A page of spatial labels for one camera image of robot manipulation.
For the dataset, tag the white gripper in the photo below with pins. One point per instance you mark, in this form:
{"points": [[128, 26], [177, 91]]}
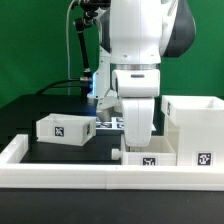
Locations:
{"points": [[137, 90]]}

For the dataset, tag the white drawer cabinet frame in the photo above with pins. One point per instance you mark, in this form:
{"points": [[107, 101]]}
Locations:
{"points": [[194, 127]]}

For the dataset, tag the white drawer box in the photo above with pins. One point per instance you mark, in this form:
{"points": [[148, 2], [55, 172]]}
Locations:
{"points": [[66, 129], [159, 152]]}

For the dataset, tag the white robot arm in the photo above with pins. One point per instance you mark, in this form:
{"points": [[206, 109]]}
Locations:
{"points": [[134, 35]]}

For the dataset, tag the paper sheet with markers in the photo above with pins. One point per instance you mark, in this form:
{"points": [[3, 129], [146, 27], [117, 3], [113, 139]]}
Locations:
{"points": [[116, 123]]}

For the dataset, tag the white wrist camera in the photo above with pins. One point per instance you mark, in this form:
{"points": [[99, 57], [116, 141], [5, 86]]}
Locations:
{"points": [[108, 106]]}

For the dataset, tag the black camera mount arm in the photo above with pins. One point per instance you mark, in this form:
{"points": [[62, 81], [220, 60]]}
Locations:
{"points": [[94, 12]]}

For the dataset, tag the white workspace border frame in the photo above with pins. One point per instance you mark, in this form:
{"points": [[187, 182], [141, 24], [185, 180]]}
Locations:
{"points": [[14, 173]]}

